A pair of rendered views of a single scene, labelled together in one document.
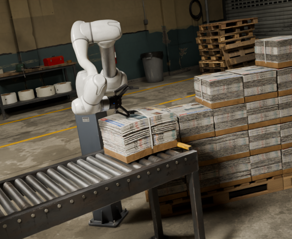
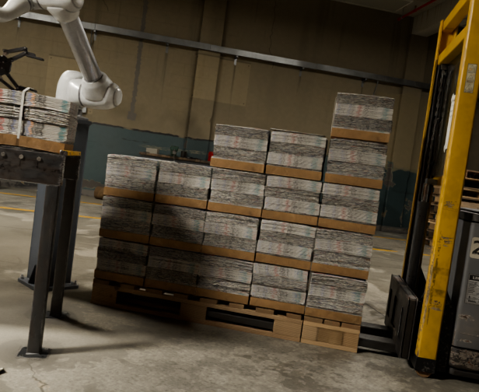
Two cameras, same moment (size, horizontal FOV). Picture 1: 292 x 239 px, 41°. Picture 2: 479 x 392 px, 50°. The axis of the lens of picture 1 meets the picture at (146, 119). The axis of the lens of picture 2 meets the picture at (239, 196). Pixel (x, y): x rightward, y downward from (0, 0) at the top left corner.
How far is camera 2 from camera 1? 1.86 m
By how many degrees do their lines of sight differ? 23
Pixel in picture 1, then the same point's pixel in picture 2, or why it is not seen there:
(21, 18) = (202, 99)
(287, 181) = (309, 330)
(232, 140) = (231, 225)
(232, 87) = (249, 144)
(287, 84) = (343, 166)
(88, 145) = not seen: hidden behind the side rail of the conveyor
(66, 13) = (260, 110)
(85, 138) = not seen: hidden behind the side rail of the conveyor
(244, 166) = (240, 274)
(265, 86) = (304, 158)
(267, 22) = not seen: outside the picture
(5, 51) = (172, 132)
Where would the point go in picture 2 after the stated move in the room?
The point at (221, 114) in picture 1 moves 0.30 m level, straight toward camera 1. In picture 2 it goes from (223, 180) to (189, 176)
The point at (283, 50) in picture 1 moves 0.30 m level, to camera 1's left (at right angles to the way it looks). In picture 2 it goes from (347, 110) to (289, 104)
